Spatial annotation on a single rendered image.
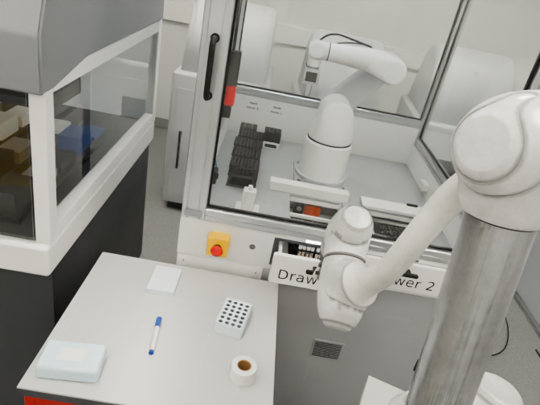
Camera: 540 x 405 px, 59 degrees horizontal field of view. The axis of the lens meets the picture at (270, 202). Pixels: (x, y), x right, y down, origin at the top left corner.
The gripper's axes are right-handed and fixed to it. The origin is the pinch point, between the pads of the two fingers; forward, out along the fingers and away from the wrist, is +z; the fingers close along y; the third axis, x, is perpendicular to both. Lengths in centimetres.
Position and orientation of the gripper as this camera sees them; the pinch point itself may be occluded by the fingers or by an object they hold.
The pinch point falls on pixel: (319, 273)
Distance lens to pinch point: 149.7
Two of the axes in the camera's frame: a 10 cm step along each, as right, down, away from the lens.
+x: -9.8, -1.8, -0.5
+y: 1.4, -8.8, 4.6
